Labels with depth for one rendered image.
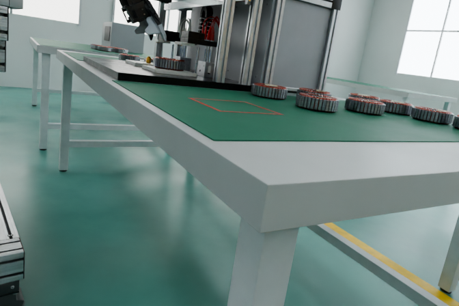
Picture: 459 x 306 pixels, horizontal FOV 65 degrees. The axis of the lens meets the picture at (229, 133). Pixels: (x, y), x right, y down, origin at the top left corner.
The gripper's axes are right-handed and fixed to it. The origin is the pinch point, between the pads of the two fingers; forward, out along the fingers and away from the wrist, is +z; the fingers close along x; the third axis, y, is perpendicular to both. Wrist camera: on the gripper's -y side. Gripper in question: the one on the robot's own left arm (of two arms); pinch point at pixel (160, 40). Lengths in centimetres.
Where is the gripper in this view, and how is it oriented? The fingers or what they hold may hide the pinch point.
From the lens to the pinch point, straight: 130.6
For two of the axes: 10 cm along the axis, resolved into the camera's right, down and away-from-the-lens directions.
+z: 3.1, 8.4, 4.4
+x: 5.1, 2.5, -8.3
